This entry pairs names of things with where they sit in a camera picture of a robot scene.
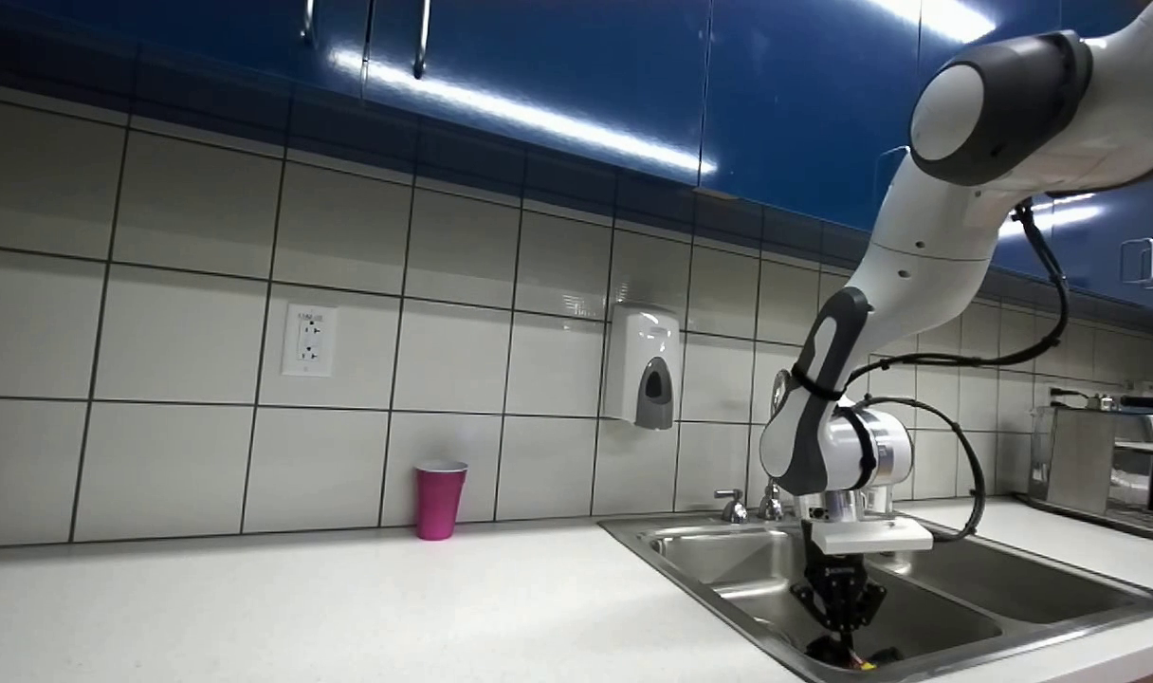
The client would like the white wall soap dispenser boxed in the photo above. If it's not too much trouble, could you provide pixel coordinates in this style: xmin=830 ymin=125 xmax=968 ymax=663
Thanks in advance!
xmin=599 ymin=302 xmax=682 ymax=431

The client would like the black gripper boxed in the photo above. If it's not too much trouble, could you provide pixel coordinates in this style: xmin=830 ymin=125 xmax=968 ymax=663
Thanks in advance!
xmin=791 ymin=547 xmax=892 ymax=663

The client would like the chrome faucet handle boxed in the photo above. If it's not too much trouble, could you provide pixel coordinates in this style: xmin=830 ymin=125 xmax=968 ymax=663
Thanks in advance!
xmin=710 ymin=485 xmax=757 ymax=528

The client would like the stainless steel double sink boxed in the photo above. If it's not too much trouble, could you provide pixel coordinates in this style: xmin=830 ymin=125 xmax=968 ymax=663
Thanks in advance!
xmin=599 ymin=507 xmax=1153 ymax=683

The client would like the pink plastic cup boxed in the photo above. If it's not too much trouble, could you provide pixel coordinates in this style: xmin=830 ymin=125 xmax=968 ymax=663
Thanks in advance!
xmin=411 ymin=460 xmax=471 ymax=542

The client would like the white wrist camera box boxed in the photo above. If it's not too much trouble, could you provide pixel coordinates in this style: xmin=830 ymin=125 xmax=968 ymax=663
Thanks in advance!
xmin=806 ymin=507 xmax=936 ymax=558

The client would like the white power outlet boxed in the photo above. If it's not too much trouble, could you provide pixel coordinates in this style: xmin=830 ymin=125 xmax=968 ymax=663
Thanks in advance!
xmin=286 ymin=301 xmax=343 ymax=379

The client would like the stainless steel counter appliance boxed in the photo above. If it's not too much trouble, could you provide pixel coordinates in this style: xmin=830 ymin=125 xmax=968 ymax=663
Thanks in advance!
xmin=1027 ymin=383 xmax=1153 ymax=542

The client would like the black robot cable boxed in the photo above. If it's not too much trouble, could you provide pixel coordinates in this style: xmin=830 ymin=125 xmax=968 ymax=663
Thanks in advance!
xmin=840 ymin=193 xmax=1073 ymax=540

